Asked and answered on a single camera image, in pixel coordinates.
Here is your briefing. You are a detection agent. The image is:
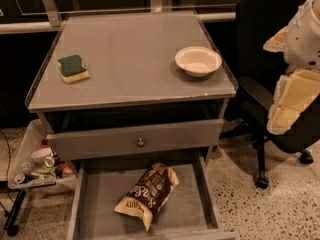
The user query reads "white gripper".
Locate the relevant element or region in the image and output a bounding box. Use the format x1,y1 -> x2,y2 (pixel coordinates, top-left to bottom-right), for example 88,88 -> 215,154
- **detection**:
263,0 -> 320,135

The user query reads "brown chip bag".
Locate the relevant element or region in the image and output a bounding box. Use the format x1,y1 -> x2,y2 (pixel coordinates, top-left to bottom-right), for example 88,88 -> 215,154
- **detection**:
114,163 -> 179,231

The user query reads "grey drawer cabinet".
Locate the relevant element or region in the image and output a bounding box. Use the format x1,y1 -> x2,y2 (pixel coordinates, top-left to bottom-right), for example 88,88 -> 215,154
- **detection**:
24,10 -> 239,162

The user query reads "grey upper drawer with knob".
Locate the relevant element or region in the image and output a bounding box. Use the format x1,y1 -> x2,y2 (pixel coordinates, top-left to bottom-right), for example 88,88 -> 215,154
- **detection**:
47,119 -> 223,160

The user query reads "grey open middle drawer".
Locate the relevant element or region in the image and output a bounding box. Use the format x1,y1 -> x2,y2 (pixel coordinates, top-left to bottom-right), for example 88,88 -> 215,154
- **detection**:
67,155 -> 236,240

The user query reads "black office chair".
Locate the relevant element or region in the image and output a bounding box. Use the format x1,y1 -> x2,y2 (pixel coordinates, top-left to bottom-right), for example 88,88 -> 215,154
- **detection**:
225,0 -> 320,189

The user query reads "white paper bowl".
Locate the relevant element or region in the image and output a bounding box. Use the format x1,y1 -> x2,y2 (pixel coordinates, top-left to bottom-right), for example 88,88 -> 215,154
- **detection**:
175,46 -> 222,77

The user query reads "green yellow sponge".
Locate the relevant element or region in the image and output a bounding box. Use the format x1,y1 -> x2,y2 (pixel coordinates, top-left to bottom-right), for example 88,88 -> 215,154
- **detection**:
57,55 -> 89,83

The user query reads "clear plastic bin of items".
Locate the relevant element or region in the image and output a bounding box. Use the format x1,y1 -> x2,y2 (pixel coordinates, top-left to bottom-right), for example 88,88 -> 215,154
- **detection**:
8,119 -> 77,197

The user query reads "metal railing with bracket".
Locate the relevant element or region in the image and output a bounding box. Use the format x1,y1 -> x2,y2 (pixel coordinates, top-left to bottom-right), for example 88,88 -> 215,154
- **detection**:
0,0 -> 236,32

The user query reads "black stand with cable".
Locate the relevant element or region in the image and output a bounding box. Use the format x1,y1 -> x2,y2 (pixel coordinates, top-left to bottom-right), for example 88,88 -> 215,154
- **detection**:
0,130 -> 27,237

